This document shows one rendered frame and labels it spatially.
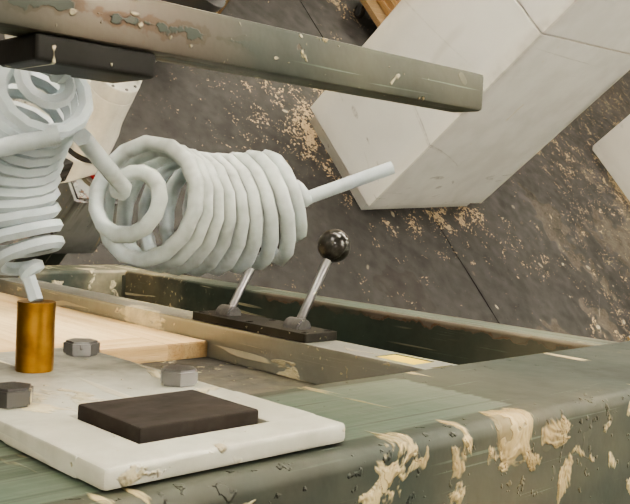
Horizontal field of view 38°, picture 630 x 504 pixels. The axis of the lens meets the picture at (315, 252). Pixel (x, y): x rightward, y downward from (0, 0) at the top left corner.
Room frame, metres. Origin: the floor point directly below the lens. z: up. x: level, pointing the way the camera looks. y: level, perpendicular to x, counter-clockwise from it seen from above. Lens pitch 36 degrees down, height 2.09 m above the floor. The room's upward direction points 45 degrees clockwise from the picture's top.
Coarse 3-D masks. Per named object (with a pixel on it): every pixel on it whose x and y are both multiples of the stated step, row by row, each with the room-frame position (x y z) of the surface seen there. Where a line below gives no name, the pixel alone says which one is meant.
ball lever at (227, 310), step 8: (248, 272) 0.84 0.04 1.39; (240, 280) 0.83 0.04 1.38; (248, 280) 0.84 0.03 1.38; (240, 288) 0.82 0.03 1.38; (232, 296) 0.82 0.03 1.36; (240, 296) 0.82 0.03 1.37; (224, 304) 0.81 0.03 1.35; (232, 304) 0.81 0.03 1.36; (216, 312) 0.80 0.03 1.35; (224, 312) 0.79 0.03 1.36; (232, 312) 0.80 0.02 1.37; (240, 312) 0.81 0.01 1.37
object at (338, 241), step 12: (324, 240) 0.83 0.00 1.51; (336, 240) 0.83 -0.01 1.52; (348, 240) 0.85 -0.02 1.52; (324, 252) 0.82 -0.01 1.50; (336, 252) 0.83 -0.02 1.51; (348, 252) 0.84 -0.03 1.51; (324, 264) 0.82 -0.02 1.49; (324, 276) 0.81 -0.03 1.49; (312, 288) 0.80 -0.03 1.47; (312, 300) 0.79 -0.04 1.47; (300, 312) 0.77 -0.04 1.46; (288, 324) 0.76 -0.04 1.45; (300, 324) 0.76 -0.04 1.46
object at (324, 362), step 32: (0, 288) 0.95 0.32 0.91; (64, 288) 0.93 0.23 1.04; (128, 320) 0.83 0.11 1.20; (160, 320) 0.81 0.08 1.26; (192, 320) 0.79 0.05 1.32; (224, 352) 0.76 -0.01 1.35; (256, 352) 0.74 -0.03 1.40; (288, 352) 0.73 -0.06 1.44; (320, 352) 0.71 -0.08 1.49; (352, 352) 0.71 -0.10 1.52; (384, 352) 0.73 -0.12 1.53
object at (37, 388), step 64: (0, 64) 0.25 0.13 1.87; (64, 64) 0.25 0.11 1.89; (128, 64) 0.27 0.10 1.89; (0, 128) 0.26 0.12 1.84; (64, 128) 0.27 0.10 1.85; (0, 192) 0.26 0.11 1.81; (0, 256) 0.25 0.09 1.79; (0, 384) 0.20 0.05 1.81; (64, 384) 0.23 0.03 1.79; (128, 384) 0.25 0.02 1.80; (192, 384) 0.26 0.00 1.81; (64, 448) 0.17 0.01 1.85; (128, 448) 0.18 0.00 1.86; (192, 448) 0.19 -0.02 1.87; (256, 448) 0.21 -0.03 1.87
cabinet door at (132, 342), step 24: (0, 312) 0.79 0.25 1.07; (72, 312) 0.85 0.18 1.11; (0, 336) 0.65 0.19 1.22; (72, 336) 0.71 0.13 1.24; (96, 336) 0.72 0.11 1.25; (120, 336) 0.74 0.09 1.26; (144, 336) 0.75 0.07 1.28; (168, 336) 0.77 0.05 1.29; (144, 360) 0.69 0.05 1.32; (168, 360) 0.72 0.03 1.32
